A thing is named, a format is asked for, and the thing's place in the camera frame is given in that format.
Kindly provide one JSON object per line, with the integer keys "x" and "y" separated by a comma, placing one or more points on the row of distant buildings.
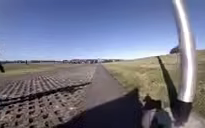
{"x": 76, "y": 61}

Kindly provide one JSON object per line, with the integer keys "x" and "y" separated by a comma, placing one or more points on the grey asphalt path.
{"x": 105, "y": 96}

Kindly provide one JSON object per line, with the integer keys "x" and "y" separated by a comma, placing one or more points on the grassy slope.
{"x": 140, "y": 73}

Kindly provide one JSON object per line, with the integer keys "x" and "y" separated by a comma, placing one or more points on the flat grass field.
{"x": 33, "y": 69}

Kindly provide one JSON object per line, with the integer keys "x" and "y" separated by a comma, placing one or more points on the grass grid paver area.
{"x": 40, "y": 100}

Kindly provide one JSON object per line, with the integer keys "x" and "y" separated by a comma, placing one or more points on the tall lamp post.
{"x": 186, "y": 60}

